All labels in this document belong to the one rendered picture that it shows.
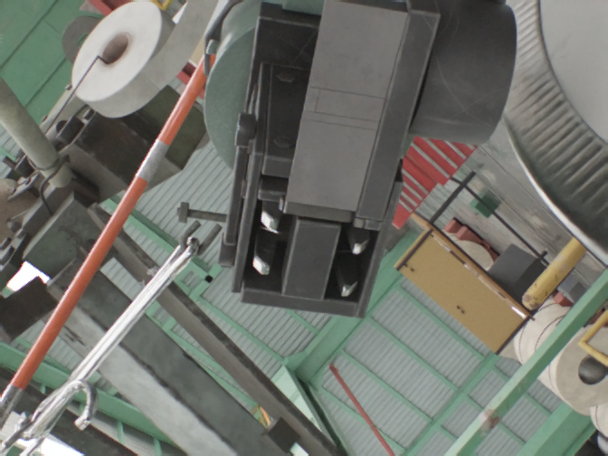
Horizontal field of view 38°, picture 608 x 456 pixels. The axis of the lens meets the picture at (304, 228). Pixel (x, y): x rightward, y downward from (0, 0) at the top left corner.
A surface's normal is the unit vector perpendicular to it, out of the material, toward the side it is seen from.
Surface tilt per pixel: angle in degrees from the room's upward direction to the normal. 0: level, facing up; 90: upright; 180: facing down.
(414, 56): 65
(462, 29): 112
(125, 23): 90
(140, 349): 140
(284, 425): 123
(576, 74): 90
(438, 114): 56
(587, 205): 90
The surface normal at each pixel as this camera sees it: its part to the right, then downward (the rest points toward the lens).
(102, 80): -0.54, -0.43
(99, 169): -0.40, 0.78
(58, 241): 0.25, 0.26
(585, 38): -0.72, -0.60
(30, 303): 0.66, -0.41
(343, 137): 0.00, 0.59
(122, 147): 0.56, -0.20
